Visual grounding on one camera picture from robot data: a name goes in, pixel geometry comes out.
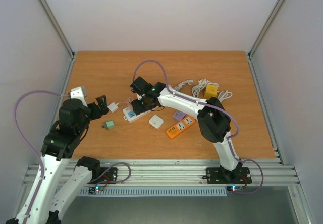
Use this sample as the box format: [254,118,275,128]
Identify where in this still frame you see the white charger with pink cable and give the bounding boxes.
[107,97,134,113]

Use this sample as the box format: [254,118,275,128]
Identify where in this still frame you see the white power strip pastel sockets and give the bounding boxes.
[123,108,150,123]

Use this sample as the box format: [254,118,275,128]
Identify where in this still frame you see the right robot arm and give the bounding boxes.
[130,77,243,184]

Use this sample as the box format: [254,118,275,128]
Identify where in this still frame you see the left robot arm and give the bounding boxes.
[7,95,109,223]

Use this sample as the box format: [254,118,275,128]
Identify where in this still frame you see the green small charger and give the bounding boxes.
[102,121,115,130]

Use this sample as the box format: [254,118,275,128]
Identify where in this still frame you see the white flat charger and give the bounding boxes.
[148,115,164,129]

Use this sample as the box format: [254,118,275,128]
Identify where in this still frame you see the purple power strip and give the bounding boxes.
[173,110,186,121]

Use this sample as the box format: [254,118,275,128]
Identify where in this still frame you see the orange power strip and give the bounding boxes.
[166,116,196,139]

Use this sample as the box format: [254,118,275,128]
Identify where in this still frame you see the yellow cube socket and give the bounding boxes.
[204,84,218,99]

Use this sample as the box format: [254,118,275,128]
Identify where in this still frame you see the left small circuit board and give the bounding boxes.
[88,186,104,194]

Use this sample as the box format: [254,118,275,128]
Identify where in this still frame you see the small circuit board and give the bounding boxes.
[88,186,104,194]
[226,185,246,193]

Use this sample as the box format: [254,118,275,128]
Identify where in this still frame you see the right small circuit board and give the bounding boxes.
[226,185,246,193]

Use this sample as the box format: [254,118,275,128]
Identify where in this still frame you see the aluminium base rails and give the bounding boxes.
[22,158,301,187]

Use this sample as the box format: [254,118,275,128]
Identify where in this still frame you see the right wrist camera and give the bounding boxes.
[131,87,142,100]

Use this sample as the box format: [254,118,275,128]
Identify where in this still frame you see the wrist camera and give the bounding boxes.
[70,86,87,101]
[131,87,142,100]

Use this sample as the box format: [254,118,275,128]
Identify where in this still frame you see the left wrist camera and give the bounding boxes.
[70,86,87,101]

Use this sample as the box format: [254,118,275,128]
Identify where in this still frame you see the white coiled power cable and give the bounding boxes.
[170,77,234,103]

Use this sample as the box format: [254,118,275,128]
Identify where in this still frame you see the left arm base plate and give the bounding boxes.
[89,167,118,184]

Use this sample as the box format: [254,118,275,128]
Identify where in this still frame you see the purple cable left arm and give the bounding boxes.
[13,90,71,224]

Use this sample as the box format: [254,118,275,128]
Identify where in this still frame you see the grey slotted cable duct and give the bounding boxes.
[77,186,227,198]

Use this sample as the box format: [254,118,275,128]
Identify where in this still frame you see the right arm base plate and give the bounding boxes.
[202,167,252,184]

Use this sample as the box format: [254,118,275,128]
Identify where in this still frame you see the aluminium frame post left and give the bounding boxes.
[27,0,76,60]

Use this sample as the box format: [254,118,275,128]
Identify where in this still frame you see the aluminium frame post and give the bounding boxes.
[247,0,297,60]
[27,0,76,60]

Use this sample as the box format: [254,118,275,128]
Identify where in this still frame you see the aluminium frame post right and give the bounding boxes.
[247,0,297,60]

